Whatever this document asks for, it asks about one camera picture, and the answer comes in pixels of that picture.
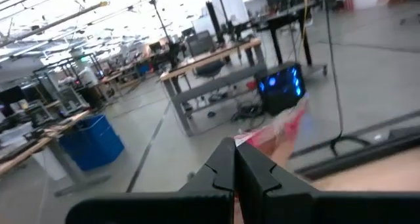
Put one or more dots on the grey wooden top workbench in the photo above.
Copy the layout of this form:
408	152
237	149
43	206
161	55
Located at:
210	86
19	155

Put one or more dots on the black office chair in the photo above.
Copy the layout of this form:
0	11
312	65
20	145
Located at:
210	69

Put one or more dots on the black camera stand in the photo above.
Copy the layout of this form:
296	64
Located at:
160	20

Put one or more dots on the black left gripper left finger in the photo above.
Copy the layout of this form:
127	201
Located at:
197	204

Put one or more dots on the black metal table frame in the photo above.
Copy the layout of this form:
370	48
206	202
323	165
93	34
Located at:
361	155

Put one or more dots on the blue bin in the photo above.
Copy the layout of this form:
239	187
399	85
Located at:
92	142

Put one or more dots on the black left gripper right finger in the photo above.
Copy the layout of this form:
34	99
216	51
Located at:
288	207

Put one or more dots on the red cracker packet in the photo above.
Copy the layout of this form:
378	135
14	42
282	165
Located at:
279	132

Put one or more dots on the black table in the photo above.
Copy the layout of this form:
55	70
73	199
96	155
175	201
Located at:
288	15

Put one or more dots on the black computer tower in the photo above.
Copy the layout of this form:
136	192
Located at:
280	92

